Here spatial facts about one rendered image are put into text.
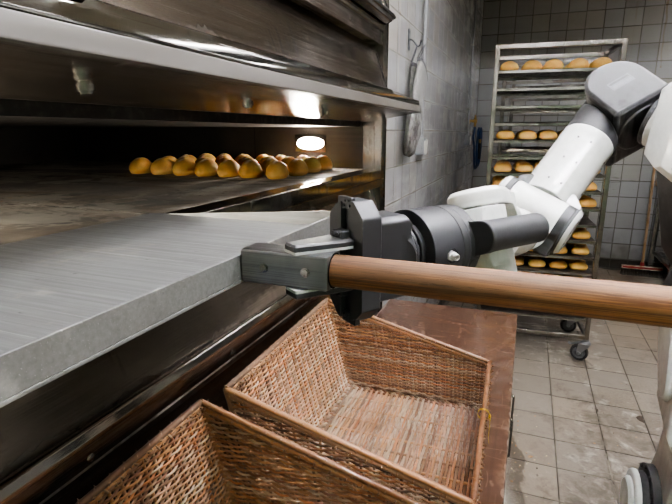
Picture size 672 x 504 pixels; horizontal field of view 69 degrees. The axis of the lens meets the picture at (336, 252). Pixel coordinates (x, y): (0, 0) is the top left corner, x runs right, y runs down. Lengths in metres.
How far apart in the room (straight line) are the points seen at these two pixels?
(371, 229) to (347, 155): 1.54
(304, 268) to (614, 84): 0.69
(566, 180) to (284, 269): 0.56
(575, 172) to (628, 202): 4.60
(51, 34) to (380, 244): 0.34
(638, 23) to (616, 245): 2.02
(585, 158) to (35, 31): 0.77
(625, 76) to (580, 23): 4.48
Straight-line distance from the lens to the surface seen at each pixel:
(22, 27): 0.50
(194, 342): 0.91
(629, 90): 0.98
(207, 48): 0.69
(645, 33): 5.51
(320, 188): 1.38
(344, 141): 1.99
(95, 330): 0.35
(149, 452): 0.85
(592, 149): 0.92
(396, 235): 0.48
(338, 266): 0.43
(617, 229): 5.52
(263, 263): 0.46
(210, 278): 0.44
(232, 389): 0.98
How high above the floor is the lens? 1.32
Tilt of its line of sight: 14 degrees down
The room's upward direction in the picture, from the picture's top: straight up
